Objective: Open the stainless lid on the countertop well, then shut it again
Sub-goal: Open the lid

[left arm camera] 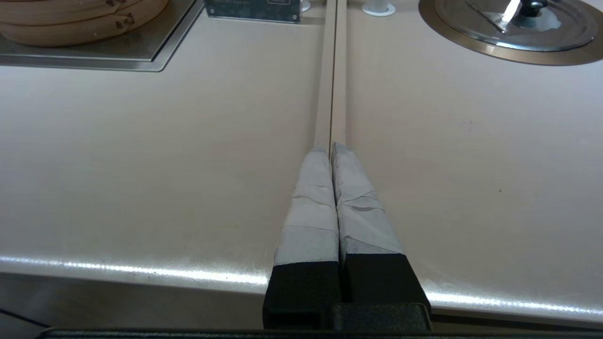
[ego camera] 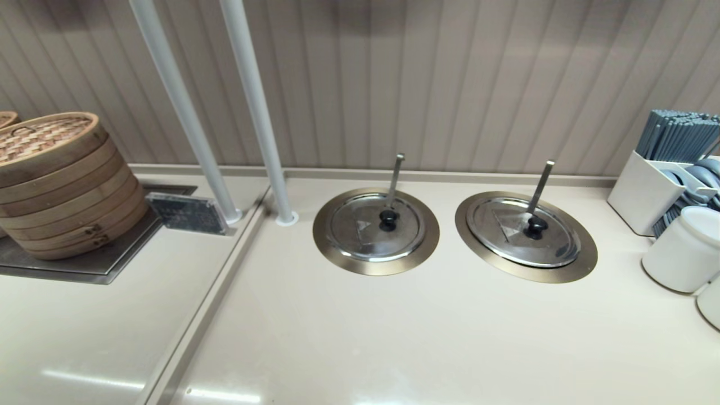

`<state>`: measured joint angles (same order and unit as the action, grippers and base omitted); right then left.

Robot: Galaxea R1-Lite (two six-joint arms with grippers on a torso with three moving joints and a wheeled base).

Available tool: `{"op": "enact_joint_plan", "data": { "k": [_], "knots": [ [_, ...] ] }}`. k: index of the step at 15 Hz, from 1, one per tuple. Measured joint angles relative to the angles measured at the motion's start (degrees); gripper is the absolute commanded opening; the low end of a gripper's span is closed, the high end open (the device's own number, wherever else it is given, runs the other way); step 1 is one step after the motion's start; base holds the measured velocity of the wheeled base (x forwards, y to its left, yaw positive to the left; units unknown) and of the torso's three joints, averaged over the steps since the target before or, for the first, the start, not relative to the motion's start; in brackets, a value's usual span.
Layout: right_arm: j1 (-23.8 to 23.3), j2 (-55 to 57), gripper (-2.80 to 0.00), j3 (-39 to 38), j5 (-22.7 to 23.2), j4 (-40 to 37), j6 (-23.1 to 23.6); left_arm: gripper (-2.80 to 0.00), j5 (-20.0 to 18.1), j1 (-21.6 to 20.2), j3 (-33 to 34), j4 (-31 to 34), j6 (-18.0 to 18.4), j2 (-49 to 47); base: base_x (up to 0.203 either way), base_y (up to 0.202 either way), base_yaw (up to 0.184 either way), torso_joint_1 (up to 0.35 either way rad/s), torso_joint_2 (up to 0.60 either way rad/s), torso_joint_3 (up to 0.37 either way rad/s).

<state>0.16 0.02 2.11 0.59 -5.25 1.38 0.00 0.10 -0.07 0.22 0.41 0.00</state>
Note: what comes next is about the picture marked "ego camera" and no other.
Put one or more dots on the stacked bamboo steamer baskets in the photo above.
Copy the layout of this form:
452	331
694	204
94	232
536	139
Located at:
56	185

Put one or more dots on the white cutlery holder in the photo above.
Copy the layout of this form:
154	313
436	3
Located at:
641	191

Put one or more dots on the white ceramic jar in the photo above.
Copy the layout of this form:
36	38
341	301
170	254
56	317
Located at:
711	304
680	253

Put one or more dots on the steel pot lid black knob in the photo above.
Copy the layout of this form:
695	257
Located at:
551	247
360	225

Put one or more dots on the grey chopsticks bundle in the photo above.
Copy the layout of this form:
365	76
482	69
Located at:
680	135

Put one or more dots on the white metal pole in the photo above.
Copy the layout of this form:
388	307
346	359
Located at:
253	90
180	101

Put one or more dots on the recessed stainless steel tray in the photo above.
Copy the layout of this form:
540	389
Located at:
84	271

